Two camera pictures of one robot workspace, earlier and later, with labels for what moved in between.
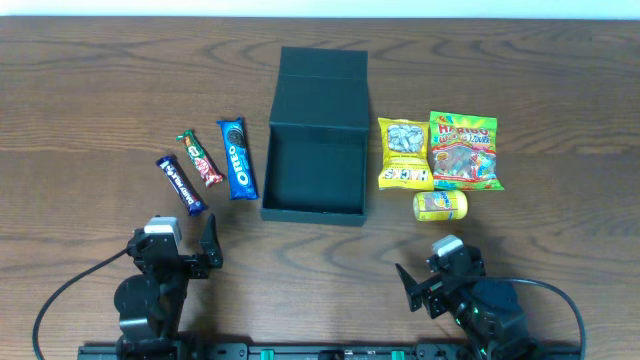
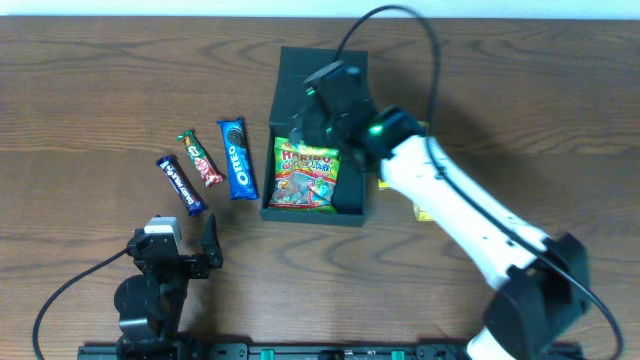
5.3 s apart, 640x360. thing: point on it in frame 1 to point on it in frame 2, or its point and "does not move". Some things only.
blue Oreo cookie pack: (242, 185) does not move
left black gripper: (183, 261) does not move
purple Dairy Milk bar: (172, 167) does not move
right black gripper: (435, 289) to (310, 122)
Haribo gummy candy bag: (464, 152) to (304, 178)
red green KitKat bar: (210, 175) does not move
